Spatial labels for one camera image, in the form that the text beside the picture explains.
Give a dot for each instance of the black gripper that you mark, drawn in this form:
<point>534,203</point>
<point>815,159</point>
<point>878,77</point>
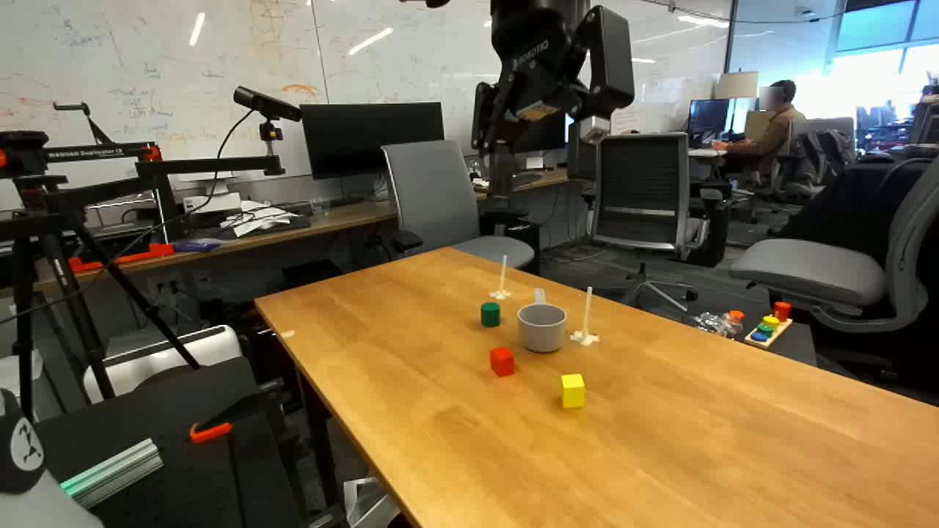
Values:
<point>539,39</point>

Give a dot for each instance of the green cube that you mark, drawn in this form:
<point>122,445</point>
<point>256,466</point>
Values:
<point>492,316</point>

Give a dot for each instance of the red cube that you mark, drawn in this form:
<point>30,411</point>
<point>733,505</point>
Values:
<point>502,363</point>

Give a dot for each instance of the yellow cube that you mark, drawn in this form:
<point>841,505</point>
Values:
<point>574,392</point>

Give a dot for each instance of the grey mug cup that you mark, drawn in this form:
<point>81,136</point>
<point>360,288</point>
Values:
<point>540,334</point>

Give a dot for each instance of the black mesh office chair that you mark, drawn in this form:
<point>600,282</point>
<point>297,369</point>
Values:
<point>640,185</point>

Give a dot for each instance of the small distant monitor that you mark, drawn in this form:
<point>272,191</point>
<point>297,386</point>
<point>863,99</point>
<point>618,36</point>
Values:
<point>705,122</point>

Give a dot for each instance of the grey upholstered office chair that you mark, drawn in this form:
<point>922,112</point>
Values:
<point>430,194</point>

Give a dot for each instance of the beige lamp shade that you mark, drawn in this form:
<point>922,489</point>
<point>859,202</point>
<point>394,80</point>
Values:
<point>734,86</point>

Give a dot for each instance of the large black monitor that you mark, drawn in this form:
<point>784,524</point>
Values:
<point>372,136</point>

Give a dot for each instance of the clear plastic stick stand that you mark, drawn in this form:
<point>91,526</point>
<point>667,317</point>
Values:
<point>584,339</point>
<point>501,295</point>

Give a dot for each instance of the seated person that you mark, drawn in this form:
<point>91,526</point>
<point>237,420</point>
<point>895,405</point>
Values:
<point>779,134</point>

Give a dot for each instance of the dark distant office chair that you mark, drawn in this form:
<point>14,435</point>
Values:
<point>816,152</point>

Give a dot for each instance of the long wooden desk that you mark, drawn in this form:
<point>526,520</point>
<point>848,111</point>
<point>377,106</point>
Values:
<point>323,224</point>

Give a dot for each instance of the clear plastic bag toy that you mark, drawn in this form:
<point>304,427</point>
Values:
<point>724,325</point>

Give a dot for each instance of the light grey cushioned office chair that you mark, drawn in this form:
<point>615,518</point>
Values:
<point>807,269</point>

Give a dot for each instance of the white papers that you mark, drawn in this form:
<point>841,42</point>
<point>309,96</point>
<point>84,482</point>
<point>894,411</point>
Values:
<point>256,222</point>

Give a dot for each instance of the orange clamp bar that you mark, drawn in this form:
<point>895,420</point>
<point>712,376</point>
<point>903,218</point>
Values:
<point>135,256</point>

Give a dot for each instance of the white plastic housing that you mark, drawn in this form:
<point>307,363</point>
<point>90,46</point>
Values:
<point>149,363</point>

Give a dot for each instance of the large black case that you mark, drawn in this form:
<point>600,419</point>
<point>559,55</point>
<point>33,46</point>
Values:
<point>194,489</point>

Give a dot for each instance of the black tripod with boom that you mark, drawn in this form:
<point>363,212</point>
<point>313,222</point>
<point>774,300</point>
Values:
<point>21,224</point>

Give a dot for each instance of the shiny metal cylinder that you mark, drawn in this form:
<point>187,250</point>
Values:
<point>112,471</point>

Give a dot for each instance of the black cap white logo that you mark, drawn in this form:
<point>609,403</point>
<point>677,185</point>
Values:
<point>18,449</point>

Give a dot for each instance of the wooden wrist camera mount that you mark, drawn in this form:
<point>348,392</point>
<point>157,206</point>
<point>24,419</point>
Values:
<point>539,112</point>

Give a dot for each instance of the black camera on boom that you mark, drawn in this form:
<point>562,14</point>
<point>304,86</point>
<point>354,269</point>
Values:
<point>266,100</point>

